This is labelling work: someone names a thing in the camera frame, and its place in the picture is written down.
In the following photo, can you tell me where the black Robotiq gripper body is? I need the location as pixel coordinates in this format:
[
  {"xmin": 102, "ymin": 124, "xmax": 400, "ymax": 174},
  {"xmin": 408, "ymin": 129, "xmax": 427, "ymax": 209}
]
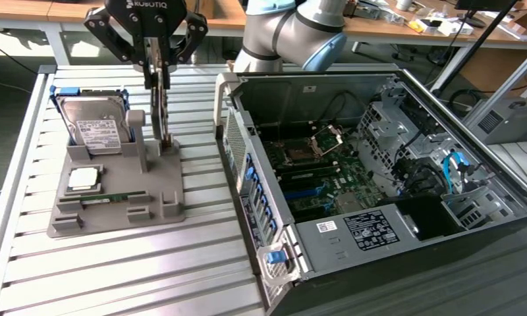
[{"xmin": 103, "ymin": 0, "xmax": 189, "ymax": 40}]

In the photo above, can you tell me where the graphics card with metal bracket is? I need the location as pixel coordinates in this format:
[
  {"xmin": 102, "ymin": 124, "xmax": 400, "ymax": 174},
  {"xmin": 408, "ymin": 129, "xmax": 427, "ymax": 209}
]
[{"xmin": 148, "ymin": 36, "xmax": 174, "ymax": 156}]

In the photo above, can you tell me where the wooden desk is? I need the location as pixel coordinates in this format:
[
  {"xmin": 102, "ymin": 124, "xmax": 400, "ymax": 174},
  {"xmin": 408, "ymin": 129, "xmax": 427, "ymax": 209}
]
[{"xmin": 0, "ymin": 0, "xmax": 527, "ymax": 66}]

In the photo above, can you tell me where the hard disk in blue caddy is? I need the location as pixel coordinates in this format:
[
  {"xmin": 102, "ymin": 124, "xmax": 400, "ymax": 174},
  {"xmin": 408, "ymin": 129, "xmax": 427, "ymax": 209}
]
[{"xmin": 50, "ymin": 86, "xmax": 134, "ymax": 155}]

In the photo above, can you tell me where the open PC case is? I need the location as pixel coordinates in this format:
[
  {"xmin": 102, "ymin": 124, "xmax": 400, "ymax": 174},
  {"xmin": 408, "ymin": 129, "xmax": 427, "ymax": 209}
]
[{"xmin": 212, "ymin": 67, "xmax": 527, "ymax": 313}]

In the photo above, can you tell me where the CPU socket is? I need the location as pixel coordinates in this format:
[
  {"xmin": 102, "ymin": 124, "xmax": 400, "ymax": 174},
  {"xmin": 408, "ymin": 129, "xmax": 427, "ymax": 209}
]
[{"xmin": 278, "ymin": 138, "xmax": 324, "ymax": 165}]

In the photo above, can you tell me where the grey parts rack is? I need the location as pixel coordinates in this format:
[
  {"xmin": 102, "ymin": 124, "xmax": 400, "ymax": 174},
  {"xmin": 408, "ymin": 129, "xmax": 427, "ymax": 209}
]
[{"xmin": 46, "ymin": 110, "xmax": 188, "ymax": 238}]

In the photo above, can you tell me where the metal socket cover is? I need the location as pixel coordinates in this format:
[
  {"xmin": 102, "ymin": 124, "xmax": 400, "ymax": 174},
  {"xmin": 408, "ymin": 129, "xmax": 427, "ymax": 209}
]
[{"xmin": 309, "ymin": 124, "xmax": 346, "ymax": 156}]

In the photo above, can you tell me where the silver CPU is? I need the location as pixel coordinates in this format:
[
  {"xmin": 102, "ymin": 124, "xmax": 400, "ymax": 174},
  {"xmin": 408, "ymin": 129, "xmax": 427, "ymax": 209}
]
[{"xmin": 66, "ymin": 167, "xmax": 103, "ymax": 192}]

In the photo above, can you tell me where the green RAM stick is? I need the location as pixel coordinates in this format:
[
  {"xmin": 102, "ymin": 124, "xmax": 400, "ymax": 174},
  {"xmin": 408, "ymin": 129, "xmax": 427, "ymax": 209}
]
[{"xmin": 78, "ymin": 192, "xmax": 130, "ymax": 204}]

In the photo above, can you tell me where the perforated metal disk bay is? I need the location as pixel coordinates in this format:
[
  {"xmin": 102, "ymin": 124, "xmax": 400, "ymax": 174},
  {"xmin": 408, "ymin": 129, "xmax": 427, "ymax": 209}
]
[{"xmin": 357, "ymin": 100, "xmax": 427, "ymax": 159}]

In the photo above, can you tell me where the RAM stick with white label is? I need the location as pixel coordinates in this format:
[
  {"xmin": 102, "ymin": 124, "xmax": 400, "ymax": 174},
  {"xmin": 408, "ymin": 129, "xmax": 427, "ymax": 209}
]
[{"xmin": 284, "ymin": 169, "xmax": 334, "ymax": 182}]

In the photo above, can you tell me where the white black yellow device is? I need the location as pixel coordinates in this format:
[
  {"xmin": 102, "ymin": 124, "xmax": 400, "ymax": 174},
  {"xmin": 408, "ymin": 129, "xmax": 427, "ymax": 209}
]
[{"xmin": 408, "ymin": 18, "xmax": 443, "ymax": 34}]

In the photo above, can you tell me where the blue expansion slot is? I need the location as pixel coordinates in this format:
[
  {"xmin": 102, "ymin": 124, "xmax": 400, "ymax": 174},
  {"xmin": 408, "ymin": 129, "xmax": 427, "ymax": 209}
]
[{"xmin": 284, "ymin": 188, "xmax": 330, "ymax": 200}]

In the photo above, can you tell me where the green Dell motherboard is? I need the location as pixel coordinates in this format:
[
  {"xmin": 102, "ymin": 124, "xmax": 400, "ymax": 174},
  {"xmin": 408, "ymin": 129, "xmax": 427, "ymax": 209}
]
[{"xmin": 261, "ymin": 136, "xmax": 389, "ymax": 224}]

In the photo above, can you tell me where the small white box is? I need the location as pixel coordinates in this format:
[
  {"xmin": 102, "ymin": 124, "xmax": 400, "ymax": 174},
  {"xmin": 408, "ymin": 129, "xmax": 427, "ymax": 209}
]
[{"xmin": 439, "ymin": 20, "xmax": 475, "ymax": 36}]

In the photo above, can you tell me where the silver chipset heatsink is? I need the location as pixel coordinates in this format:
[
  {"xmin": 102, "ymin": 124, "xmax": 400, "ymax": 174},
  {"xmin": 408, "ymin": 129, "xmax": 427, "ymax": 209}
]
[{"xmin": 334, "ymin": 192, "xmax": 364, "ymax": 213}]

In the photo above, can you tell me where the black monitor stand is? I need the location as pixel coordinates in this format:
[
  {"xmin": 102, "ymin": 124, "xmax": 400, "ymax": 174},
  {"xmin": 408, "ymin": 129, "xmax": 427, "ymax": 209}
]
[{"xmin": 453, "ymin": 0, "xmax": 517, "ymax": 29}]

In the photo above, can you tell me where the black tripod pole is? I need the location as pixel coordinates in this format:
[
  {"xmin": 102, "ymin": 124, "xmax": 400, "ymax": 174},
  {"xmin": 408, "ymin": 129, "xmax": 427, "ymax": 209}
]
[{"xmin": 429, "ymin": 0, "xmax": 521, "ymax": 98}]

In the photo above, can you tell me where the clear card retainer blue tab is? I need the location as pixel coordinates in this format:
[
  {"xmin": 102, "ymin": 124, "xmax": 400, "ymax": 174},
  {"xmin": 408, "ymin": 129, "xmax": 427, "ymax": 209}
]
[{"xmin": 254, "ymin": 242, "xmax": 300, "ymax": 288}]

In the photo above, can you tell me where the silver power supply unit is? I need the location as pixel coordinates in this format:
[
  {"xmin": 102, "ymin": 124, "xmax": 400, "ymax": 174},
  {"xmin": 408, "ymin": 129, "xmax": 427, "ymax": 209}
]
[{"xmin": 290, "ymin": 203, "xmax": 423, "ymax": 275}]

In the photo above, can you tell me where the grey computer tower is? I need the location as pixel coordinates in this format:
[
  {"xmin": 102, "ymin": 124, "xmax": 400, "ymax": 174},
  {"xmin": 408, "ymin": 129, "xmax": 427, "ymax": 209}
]
[{"xmin": 463, "ymin": 98, "xmax": 527, "ymax": 145}]

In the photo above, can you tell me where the grey disk bay carrier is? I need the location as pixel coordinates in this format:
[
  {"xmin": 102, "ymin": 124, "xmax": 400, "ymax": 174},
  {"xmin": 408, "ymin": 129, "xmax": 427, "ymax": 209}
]
[{"xmin": 439, "ymin": 184, "xmax": 512, "ymax": 231}]

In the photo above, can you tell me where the blue SATA wire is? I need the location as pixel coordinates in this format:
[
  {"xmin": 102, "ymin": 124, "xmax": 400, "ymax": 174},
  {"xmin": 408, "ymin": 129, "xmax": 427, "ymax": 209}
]
[{"xmin": 440, "ymin": 147, "xmax": 471, "ymax": 198}]

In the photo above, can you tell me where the aluminium profile frame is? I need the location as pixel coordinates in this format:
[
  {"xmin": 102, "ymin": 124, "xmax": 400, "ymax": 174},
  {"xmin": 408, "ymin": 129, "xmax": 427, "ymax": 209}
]
[{"xmin": 481, "ymin": 55, "xmax": 527, "ymax": 109}]

